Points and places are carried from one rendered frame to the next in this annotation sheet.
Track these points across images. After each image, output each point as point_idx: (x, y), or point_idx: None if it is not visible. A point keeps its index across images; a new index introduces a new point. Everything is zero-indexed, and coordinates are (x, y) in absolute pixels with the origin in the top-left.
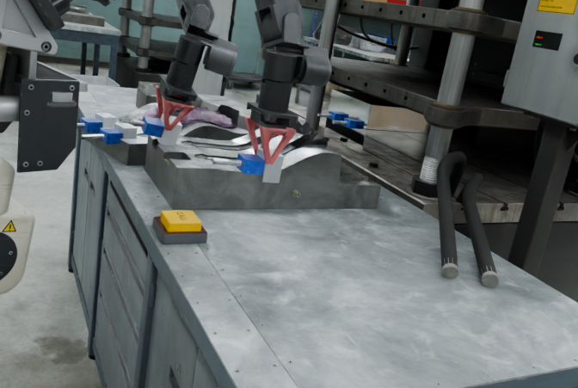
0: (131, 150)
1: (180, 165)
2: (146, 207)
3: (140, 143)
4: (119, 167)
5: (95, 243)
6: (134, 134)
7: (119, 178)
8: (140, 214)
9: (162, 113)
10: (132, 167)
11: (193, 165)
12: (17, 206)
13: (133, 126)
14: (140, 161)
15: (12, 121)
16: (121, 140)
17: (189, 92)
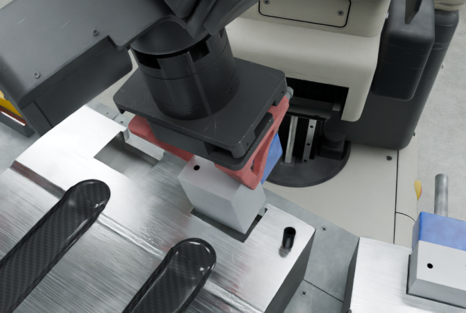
0: (355, 251)
1: (83, 113)
2: (133, 136)
3: (357, 267)
4: (344, 243)
5: None
6: (410, 280)
7: (278, 195)
8: (120, 113)
9: (254, 163)
10: (334, 267)
11: (64, 133)
12: (240, 28)
13: (429, 275)
14: (345, 294)
15: (409, 15)
16: (400, 246)
17: (137, 87)
